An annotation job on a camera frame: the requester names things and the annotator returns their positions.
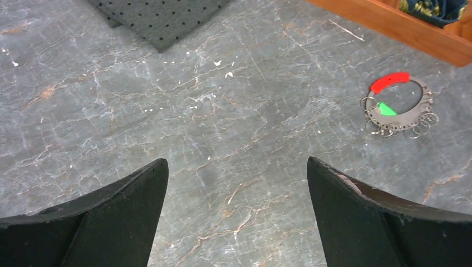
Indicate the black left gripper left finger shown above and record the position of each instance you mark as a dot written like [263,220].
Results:
[111,226]

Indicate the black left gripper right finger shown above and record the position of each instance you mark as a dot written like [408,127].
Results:
[361,225]

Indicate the large metal keyring red grip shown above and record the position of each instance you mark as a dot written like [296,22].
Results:
[419,119]

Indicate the wooden compartment tray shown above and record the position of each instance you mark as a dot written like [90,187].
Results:
[451,44]

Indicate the grey perforated mat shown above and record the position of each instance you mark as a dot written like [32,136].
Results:
[162,23]

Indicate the dark patterned roll front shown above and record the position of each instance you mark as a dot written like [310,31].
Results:
[438,13]

